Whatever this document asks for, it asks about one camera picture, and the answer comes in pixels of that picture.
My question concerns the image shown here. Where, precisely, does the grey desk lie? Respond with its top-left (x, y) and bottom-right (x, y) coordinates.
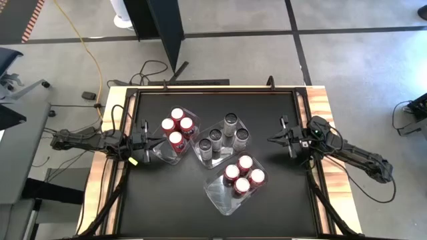
top-left (0, 99), bottom-right (53, 205)

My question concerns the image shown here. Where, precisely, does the white round floor stand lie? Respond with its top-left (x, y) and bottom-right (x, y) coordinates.
top-left (109, 0), bottom-right (135, 30)

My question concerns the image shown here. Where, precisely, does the clear plastic storage bin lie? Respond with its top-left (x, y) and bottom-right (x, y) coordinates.
top-left (189, 115), bottom-right (251, 170)
top-left (203, 151), bottom-right (270, 217)
top-left (149, 105), bottom-right (202, 167)

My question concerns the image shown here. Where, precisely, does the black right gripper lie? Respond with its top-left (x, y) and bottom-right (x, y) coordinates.
top-left (268, 115), bottom-right (310, 159)

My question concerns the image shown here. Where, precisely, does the black equipment case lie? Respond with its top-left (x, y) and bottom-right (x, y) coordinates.
top-left (392, 92), bottom-right (427, 137)

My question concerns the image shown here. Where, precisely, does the red Fanta soda can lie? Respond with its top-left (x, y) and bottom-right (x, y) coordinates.
top-left (168, 131), bottom-right (185, 154)
top-left (233, 177), bottom-right (252, 197)
top-left (248, 168), bottom-right (267, 187)
top-left (161, 118), bottom-right (177, 137)
top-left (170, 107), bottom-right (185, 126)
top-left (179, 117), bottom-right (195, 139)
top-left (223, 164), bottom-right (241, 184)

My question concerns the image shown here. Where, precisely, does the red Coca-Cola soda can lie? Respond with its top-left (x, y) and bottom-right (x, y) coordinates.
top-left (237, 155), bottom-right (254, 174)

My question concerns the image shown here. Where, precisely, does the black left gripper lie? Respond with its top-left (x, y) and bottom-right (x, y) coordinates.
top-left (129, 119), bottom-right (167, 165)

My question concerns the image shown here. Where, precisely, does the black aluminium table frame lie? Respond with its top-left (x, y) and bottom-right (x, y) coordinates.
top-left (125, 85), bottom-right (334, 240)

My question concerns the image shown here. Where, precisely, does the dark computer monitor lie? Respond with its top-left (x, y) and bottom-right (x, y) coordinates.
top-left (0, 103), bottom-right (27, 131)

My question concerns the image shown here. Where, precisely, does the black looped floor cable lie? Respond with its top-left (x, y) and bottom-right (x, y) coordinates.
top-left (106, 59), bottom-right (169, 87)

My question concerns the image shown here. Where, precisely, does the yellow floor cable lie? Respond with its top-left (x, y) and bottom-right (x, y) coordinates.
top-left (53, 0), bottom-right (104, 117)

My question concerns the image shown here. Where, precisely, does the grey cabinet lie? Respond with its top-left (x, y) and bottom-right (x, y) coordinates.
top-left (0, 198), bottom-right (43, 240)

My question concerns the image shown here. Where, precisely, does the black diagonal frame strut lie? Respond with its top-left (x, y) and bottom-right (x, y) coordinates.
top-left (306, 166), bottom-right (363, 238)
top-left (79, 166), bottom-right (131, 237)

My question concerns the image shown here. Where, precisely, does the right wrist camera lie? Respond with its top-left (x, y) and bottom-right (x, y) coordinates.
top-left (308, 115), bottom-right (330, 133)

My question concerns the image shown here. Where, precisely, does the black mat orange striped edge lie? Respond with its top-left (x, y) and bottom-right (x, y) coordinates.
top-left (0, 0), bottom-right (46, 44)

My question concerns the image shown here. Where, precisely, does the office chair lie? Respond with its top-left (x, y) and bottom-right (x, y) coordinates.
top-left (0, 46), bottom-right (51, 101)

